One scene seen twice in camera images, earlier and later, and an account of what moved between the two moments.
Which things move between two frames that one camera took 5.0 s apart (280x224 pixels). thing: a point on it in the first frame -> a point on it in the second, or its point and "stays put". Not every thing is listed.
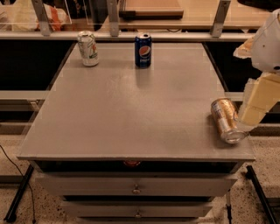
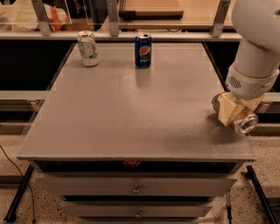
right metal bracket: [217, 26] stays put
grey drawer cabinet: [119, 143] stays put
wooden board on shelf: [149, 10] stays put
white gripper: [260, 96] -> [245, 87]
